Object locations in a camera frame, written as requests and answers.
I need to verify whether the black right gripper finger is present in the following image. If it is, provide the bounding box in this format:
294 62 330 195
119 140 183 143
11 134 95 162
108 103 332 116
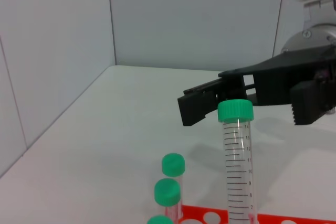
290 80 336 125
177 78 223 127

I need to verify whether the orange plastic test tube rack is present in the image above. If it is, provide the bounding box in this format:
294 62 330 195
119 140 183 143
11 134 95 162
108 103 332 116
178 204 336 224

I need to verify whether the green-capped clear test tube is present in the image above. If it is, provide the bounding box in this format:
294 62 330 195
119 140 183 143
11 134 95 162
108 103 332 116
154 178 184 221
217 100 255 224
146 215 174 224
161 153 186 190

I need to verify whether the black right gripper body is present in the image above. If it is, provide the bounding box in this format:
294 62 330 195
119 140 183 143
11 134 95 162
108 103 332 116
218 46 336 107

